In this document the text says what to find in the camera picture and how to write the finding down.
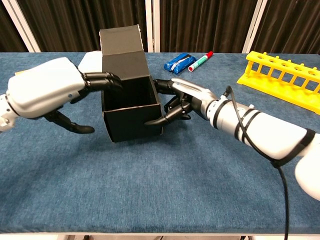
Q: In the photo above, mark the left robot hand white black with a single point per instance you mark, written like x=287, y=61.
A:
x=42, y=87

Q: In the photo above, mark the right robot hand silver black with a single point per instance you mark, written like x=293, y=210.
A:
x=195, y=96

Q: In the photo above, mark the black cardboard box with flaps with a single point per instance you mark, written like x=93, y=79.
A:
x=132, y=122

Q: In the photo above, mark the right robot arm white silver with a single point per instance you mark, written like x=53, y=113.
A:
x=270, y=135

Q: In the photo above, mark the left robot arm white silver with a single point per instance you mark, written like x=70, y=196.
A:
x=5, y=117

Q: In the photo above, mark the green marker with red cap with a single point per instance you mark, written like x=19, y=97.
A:
x=200, y=62

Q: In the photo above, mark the blue snack packet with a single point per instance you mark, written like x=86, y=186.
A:
x=178, y=63

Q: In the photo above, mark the white plastic packet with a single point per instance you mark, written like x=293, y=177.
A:
x=90, y=61

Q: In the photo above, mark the dark brown curtain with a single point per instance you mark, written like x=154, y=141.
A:
x=75, y=25

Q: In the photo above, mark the yellow test tube rack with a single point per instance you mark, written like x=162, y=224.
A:
x=280, y=77

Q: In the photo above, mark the blue table cloth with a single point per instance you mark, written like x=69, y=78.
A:
x=150, y=180

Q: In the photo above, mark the white metal frame post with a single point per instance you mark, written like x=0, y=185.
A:
x=253, y=25
x=153, y=25
x=22, y=27

